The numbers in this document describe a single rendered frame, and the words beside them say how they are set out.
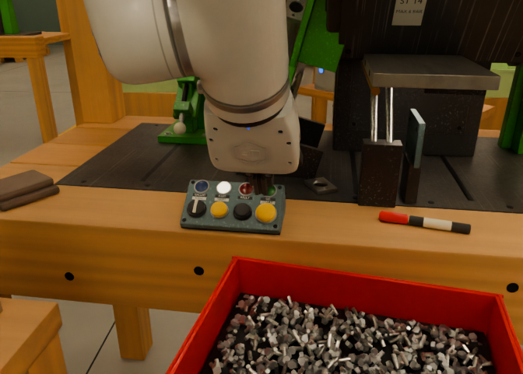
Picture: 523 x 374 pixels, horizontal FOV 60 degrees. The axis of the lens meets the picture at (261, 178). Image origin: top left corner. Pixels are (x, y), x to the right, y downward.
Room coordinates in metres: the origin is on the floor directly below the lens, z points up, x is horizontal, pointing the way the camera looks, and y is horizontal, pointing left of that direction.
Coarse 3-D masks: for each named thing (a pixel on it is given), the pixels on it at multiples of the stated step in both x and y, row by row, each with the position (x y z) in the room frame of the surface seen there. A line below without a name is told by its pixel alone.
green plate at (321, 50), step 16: (320, 0) 0.80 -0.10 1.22; (304, 16) 0.79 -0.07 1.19; (320, 16) 0.80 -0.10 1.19; (304, 32) 0.79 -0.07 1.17; (320, 32) 0.80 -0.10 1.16; (304, 48) 0.80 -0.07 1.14; (320, 48) 0.80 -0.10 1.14; (336, 48) 0.80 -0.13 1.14; (320, 64) 0.80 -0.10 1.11; (336, 64) 0.80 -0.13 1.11
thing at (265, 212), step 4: (260, 204) 0.60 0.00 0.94; (264, 204) 0.59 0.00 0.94; (268, 204) 0.59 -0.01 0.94; (260, 208) 0.59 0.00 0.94; (264, 208) 0.59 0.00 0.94; (268, 208) 0.59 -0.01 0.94; (272, 208) 0.59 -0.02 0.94; (256, 212) 0.59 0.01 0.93; (260, 212) 0.58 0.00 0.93; (264, 212) 0.58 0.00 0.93; (268, 212) 0.58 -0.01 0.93; (272, 212) 0.58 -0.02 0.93; (260, 216) 0.58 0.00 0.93; (264, 216) 0.58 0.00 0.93; (268, 216) 0.58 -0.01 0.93; (272, 216) 0.58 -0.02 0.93; (260, 220) 0.58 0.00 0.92; (264, 220) 0.58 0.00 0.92; (268, 220) 0.58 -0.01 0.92
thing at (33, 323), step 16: (16, 304) 0.48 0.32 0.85; (32, 304) 0.48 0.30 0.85; (48, 304) 0.48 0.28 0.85; (0, 320) 0.45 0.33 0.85; (16, 320) 0.45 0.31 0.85; (32, 320) 0.45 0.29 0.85; (48, 320) 0.46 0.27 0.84; (0, 336) 0.42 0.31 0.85; (16, 336) 0.42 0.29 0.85; (32, 336) 0.43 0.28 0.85; (48, 336) 0.46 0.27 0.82; (0, 352) 0.40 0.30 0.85; (16, 352) 0.40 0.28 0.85; (32, 352) 0.42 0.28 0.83; (0, 368) 0.38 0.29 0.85; (16, 368) 0.39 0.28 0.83
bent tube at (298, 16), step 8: (288, 0) 0.89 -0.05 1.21; (296, 0) 0.89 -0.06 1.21; (304, 0) 0.90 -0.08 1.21; (288, 8) 0.88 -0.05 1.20; (296, 8) 0.91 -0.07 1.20; (304, 8) 0.88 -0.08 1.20; (288, 16) 0.87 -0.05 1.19; (296, 16) 0.87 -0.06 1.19; (288, 24) 0.90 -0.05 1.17; (296, 24) 0.90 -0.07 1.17; (288, 32) 0.92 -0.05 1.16; (296, 32) 0.92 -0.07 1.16; (288, 40) 0.93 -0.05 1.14; (288, 48) 0.94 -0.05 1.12
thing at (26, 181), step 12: (0, 180) 0.71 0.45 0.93; (12, 180) 0.71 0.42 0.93; (24, 180) 0.71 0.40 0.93; (36, 180) 0.71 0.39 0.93; (48, 180) 0.72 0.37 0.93; (0, 192) 0.66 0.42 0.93; (12, 192) 0.67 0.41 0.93; (24, 192) 0.68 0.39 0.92; (36, 192) 0.70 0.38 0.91; (48, 192) 0.71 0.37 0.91; (0, 204) 0.65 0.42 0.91; (12, 204) 0.66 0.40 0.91
